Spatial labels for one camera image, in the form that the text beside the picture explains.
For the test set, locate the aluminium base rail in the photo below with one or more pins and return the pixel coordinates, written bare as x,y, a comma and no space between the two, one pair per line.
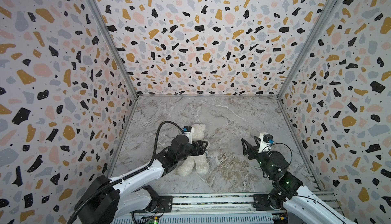
221,208

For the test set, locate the white fluffy teddy bear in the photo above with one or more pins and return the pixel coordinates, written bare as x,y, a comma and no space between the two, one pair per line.
199,163

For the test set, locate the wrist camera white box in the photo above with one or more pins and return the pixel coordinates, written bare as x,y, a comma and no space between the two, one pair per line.
266,142
188,131

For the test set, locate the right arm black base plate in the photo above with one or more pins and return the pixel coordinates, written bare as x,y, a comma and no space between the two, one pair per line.
266,202

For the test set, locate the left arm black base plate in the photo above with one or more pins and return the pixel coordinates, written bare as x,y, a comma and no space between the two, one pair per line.
163,203

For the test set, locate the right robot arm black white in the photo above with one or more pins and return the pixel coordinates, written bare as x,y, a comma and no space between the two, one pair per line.
288,191

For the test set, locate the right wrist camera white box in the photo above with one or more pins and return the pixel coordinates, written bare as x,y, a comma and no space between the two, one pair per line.
266,142

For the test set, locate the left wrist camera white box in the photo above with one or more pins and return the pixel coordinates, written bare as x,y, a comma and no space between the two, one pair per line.
188,131

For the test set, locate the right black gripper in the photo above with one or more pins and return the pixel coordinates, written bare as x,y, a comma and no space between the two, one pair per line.
253,153

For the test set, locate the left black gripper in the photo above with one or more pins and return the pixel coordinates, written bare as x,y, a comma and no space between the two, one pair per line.
202,149

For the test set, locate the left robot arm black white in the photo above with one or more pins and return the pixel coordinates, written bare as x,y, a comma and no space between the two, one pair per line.
109,198

